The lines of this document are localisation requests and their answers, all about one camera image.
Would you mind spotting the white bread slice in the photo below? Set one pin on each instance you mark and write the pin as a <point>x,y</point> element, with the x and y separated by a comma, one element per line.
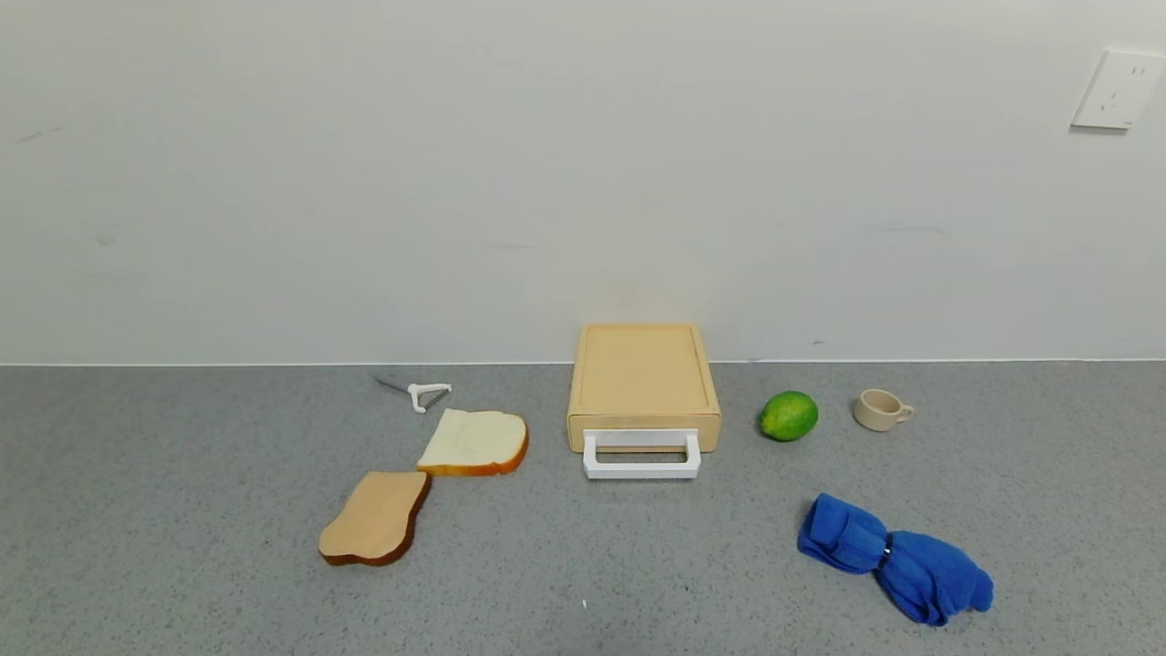
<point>474,442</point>

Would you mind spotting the white peeler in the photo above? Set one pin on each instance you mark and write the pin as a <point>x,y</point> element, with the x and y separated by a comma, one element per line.
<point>419,394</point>

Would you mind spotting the green lime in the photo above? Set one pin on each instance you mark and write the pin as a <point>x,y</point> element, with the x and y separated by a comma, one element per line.
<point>789,416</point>

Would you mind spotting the brown toast slice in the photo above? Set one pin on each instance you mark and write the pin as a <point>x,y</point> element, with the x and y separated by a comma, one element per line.
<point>378,519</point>

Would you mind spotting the small beige cup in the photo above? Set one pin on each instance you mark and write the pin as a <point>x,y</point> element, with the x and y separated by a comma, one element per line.
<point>876,410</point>

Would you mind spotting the blue cloth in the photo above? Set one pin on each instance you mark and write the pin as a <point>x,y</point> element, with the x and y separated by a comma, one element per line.
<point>925,574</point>

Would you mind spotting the white wall socket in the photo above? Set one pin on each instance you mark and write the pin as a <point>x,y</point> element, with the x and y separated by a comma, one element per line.
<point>1116,89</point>

